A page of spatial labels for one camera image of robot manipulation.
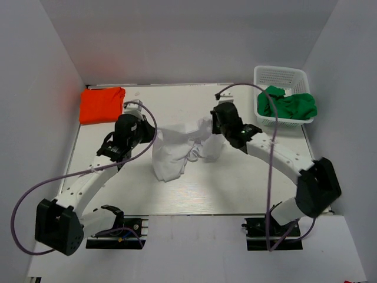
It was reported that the white t shirt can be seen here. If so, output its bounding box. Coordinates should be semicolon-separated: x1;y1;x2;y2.
152;116;225;182

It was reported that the green t shirt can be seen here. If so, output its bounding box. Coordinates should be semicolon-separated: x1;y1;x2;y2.
257;85;318;120

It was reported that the white plastic basket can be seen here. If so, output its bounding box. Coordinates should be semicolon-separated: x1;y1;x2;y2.
253;65;317;127

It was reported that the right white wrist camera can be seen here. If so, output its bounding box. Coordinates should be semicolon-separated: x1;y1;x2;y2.
214;91;234;104

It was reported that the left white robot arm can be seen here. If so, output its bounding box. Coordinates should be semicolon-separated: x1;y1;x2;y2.
35;114;156;256

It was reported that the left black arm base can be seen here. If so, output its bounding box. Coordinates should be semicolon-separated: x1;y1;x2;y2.
85;216;149;250

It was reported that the folded orange t shirt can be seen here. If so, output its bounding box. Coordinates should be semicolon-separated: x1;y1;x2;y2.
79;87;126;124

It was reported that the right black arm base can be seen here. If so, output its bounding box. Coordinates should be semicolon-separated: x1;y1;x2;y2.
241;217;303;251

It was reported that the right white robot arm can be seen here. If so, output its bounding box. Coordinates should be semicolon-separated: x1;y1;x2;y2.
211;102;342;235

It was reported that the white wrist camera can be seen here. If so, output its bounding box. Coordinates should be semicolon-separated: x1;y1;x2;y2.
214;91;234;104
123;100;143;119

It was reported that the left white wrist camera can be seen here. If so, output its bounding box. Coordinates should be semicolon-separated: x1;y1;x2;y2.
123;100;143;119

